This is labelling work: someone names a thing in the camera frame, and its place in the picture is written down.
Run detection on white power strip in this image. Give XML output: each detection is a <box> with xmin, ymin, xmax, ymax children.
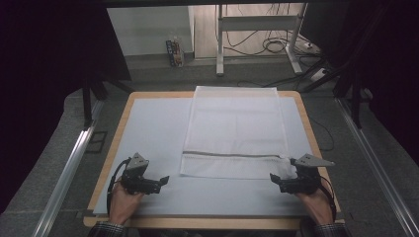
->
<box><xmin>309</xmin><ymin>66</ymin><xmax>329</xmax><ymax>83</ymax></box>

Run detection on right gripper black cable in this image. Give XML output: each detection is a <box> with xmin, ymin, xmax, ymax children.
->
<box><xmin>316</xmin><ymin>175</ymin><xmax>338</xmax><ymax>222</ymax></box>

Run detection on black floor frame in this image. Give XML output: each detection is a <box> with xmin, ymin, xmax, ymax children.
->
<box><xmin>85</xmin><ymin>130</ymin><xmax>109</xmax><ymax>154</ymax></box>

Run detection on black metal stand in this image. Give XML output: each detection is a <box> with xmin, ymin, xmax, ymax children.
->
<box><xmin>299</xmin><ymin>58</ymin><xmax>364</xmax><ymax>130</ymax></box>
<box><xmin>81</xmin><ymin>76</ymin><xmax>135</xmax><ymax>130</ymax></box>

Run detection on colourful packet box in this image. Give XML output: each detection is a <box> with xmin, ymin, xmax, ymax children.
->
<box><xmin>165</xmin><ymin>39</ymin><xmax>185</xmax><ymax>68</ymax></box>

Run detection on aluminium rail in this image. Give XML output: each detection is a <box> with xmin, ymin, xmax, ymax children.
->
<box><xmin>32</xmin><ymin>98</ymin><xmax>107</xmax><ymax>237</ymax></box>
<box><xmin>335</xmin><ymin>97</ymin><xmax>419</xmax><ymax>237</ymax></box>

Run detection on dark curtain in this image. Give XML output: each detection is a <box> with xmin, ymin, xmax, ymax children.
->
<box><xmin>0</xmin><ymin>0</ymin><xmax>132</xmax><ymax>215</ymax></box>
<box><xmin>300</xmin><ymin>0</ymin><xmax>419</xmax><ymax>166</ymax></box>

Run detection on person's left hand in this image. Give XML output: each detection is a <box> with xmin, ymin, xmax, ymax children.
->
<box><xmin>108</xmin><ymin>179</ymin><xmax>146</xmax><ymax>227</ymax></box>

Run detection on white cloth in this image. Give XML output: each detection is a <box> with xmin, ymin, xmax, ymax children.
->
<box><xmin>179</xmin><ymin>85</ymin><xmax>299</xmax><ymax>181</ymax></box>

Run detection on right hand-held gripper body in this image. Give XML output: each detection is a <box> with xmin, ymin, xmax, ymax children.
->
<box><xmin>279</xmin><ymin>153</ymin><xmax>336</xmax><ymax>196</ymax></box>

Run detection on tangled black floor cables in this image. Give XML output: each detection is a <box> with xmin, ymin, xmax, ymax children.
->
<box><xmin>222</xmin><ymin>29</ymin><xmax>319</xmax><ymax>57</ymax></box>

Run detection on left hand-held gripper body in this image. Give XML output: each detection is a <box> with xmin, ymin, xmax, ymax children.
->
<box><xmin>120</xmin><ymin>152</ymin><xmax>162</xmax><ymax>196</ymax></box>

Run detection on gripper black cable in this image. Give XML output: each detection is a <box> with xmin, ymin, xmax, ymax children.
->
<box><xmin>106</xmin><ymin>157</ymin><xmax>132</xmax><ymax>216</ymax></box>
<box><xmin>316</xmin><ymin>175</ymin><xmax>338</xmax><ymax>222</ymax></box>

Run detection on thin black floor cable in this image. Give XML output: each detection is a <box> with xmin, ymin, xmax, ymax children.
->
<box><xmin>309</xmin><ymin>116</ymin><xmax>336</xmax><ymax>153</ymax></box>

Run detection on person's right hand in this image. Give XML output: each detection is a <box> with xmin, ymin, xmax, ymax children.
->
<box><xmin>293</xmin><ymin>184</ymin><xmax>336</xmax><ymax>227</ymax></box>

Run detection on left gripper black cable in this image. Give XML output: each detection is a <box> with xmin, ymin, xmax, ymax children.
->
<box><xmin>106</xmin><ymin>157</ymin><xmax>132</xmax><ymax>216</ymax></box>

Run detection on white metal desk frame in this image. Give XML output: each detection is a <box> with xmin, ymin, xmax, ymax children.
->
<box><xmin>214</xmin><ymin>3</ymin><xmax>309</xmax><ymax>77</ymax></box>

